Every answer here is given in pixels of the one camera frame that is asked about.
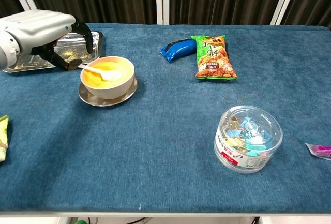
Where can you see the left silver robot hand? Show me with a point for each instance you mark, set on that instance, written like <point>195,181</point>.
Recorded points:
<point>38,27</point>

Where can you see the white plastic spoon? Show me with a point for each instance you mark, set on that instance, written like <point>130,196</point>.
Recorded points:
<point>110,75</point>

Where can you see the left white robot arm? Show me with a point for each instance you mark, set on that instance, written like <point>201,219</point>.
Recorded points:
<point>7,50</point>

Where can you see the rectangular steel tray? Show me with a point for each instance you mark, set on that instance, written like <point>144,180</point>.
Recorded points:
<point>72,45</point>

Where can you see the beige bowl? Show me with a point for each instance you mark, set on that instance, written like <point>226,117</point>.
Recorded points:
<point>113,90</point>

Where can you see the round steel plate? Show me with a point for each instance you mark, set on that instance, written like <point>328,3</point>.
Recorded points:
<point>103,102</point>

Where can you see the yellow-green crumpled snack bag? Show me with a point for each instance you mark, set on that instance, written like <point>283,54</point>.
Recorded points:
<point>3,138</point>

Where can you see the blue snack packet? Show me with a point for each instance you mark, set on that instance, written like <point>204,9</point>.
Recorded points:
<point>181,49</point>

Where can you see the blue tablecloth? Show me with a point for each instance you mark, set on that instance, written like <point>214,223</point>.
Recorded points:
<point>155,131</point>

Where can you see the green peanut snack bag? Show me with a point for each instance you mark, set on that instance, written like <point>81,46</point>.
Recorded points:
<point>214,58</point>

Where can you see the small green object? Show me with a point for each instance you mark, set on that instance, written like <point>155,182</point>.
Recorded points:
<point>81,222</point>

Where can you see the clear round clip container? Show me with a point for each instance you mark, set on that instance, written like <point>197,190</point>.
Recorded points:
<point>245,141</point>

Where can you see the pink item in clear wrapper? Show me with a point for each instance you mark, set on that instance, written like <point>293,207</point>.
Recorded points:
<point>322,151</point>

